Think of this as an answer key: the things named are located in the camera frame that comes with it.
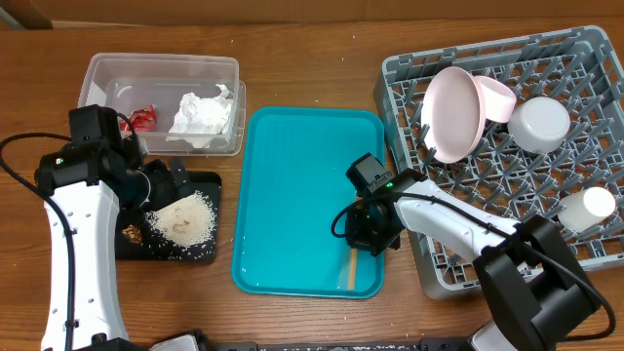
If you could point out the brown food scrap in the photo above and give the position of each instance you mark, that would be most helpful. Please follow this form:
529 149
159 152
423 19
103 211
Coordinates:
133 234

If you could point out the small white cup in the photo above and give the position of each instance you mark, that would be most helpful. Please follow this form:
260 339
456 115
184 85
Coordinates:
586 208

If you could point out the large white plate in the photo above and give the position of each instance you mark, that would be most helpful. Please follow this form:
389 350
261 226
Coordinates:
454 111

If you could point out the grey bowl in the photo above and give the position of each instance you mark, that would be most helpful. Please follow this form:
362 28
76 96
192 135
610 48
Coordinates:
539 125

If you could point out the teal serving tray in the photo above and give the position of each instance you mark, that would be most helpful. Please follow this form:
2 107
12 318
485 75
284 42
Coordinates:
293 186

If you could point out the pile of rice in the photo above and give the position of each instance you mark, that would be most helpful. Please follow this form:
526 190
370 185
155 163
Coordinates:
187 222

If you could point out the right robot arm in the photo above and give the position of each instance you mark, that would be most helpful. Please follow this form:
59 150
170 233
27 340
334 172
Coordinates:
536 291

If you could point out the clear plastic bin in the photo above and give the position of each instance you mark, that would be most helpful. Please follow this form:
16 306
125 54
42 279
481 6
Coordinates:
127 82

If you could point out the wooden chopstick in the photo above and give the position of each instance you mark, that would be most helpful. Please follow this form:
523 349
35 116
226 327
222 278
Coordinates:
352 269

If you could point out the small white plate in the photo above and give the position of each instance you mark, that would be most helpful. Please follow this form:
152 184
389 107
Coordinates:
500 100

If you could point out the red snack wrapper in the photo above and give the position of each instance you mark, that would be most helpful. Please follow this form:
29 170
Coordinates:
144 119

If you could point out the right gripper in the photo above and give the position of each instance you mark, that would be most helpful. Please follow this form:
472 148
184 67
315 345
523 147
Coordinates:
368 241

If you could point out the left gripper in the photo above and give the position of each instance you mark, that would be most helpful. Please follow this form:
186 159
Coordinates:
168 189

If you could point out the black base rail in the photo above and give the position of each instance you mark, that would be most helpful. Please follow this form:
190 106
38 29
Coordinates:
196 340

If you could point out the black plastic tray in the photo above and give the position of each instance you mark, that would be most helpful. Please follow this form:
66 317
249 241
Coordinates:
154 246

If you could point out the white napkin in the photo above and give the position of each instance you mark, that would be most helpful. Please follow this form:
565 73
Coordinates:
199 118

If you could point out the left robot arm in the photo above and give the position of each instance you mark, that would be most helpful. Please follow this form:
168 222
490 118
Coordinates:
85 186

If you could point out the grey dishwasher rack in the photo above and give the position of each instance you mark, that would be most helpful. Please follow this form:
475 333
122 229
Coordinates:
578 67

